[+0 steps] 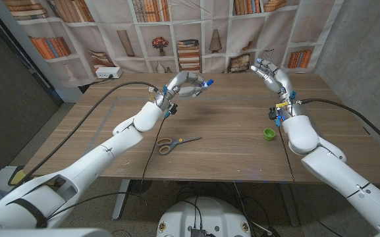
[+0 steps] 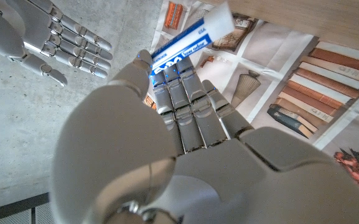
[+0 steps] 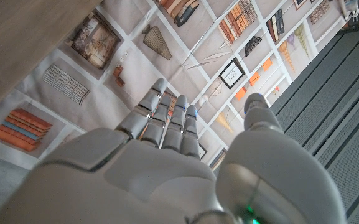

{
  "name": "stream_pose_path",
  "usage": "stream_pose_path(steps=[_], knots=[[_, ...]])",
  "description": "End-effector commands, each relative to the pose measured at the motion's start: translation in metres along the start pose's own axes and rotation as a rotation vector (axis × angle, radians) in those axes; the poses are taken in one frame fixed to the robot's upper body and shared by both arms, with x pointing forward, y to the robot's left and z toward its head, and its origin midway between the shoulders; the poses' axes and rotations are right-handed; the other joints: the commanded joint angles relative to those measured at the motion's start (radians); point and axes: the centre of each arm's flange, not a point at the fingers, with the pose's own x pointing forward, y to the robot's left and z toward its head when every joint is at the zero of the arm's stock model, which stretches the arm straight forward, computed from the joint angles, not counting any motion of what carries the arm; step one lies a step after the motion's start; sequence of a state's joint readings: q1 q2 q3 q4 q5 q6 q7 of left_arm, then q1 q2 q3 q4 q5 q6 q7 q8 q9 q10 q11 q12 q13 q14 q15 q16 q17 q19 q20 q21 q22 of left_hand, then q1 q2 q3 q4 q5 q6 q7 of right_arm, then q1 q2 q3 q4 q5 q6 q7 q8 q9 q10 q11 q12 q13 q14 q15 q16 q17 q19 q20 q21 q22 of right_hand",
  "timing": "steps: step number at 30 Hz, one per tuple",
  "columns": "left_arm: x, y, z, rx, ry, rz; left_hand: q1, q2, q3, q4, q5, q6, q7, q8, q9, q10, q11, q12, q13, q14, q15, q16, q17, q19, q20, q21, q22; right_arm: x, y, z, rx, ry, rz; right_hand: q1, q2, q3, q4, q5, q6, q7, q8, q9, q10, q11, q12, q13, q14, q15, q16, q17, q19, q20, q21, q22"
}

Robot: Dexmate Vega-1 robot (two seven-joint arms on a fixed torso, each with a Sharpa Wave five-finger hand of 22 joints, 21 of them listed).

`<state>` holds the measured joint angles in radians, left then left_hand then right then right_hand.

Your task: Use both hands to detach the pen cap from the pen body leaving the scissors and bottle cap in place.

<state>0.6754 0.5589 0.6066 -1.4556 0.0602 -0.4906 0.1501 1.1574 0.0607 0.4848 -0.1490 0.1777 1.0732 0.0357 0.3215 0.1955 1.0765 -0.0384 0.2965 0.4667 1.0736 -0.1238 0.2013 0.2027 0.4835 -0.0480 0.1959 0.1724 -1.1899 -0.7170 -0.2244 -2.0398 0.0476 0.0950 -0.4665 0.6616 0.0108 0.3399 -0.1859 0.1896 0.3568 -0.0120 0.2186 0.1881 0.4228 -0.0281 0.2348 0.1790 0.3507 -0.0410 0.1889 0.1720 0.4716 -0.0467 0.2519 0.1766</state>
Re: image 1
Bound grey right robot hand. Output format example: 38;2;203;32
250;58;301;119

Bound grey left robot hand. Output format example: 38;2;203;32
155;70;210;111

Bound white pen body blue print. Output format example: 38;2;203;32
192;82;209;99

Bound white robot body edge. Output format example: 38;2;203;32
0;228;113;237

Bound printed bookshelf backdrop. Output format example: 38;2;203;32
1;0;344;87

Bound small green cup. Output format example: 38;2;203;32
263;128;276;142

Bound white power strip box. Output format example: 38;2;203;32
95;66;123;80

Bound black round base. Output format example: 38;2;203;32
128;180;153;195

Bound grey table leg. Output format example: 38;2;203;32
279;182;301;227
112;179;131;221

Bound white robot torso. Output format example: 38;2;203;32
155;196;252;237

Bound yellow black pad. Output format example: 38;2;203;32
7;165;29;186

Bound scissors yellow grey handles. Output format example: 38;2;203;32
155;136;203;156

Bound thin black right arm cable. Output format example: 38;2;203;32
277;124;342;237

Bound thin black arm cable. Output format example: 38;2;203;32
44;115;168;220
277;124;342;237

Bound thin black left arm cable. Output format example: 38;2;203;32
44;115;168;220

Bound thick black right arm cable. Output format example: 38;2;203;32
300;97;380;155

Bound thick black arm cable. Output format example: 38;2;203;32
10;81;159;192
300;97;380;155

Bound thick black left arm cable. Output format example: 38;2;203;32
10;81;159;192

